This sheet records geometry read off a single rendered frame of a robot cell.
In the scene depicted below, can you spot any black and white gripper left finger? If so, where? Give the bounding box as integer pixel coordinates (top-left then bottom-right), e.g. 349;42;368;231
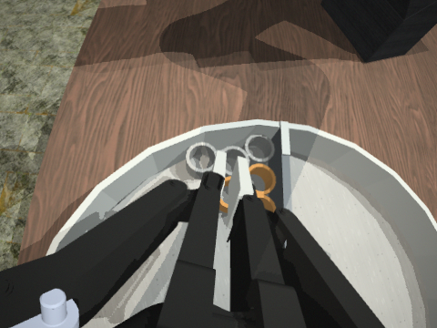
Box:
0;150;227;328

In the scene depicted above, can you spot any bronze bushing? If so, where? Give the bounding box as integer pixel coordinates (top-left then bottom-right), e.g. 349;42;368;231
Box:
249;164;276;195
219;177;231;213
258;194;276;212

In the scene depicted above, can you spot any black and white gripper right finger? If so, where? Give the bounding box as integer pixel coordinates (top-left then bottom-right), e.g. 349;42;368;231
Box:
227;156;385;328

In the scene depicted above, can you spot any grey metal ring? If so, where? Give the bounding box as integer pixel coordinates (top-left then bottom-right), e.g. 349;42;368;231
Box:
242;134;275;167
221;146;249;178
186;142;217;179

